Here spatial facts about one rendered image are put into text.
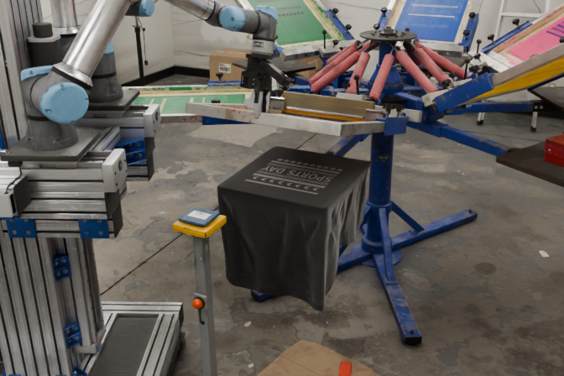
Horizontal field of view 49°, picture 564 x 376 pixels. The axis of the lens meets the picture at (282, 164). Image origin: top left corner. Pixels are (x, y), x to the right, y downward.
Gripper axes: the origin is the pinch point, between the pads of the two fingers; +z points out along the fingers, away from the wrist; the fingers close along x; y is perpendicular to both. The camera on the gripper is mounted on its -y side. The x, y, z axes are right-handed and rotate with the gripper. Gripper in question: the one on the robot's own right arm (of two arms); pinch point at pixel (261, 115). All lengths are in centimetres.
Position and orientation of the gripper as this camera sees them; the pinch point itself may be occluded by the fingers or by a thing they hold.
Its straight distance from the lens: 206.6
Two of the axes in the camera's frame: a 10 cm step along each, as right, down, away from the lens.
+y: -9.0, -1.6, 4.2
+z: -1.1, 9.8, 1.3
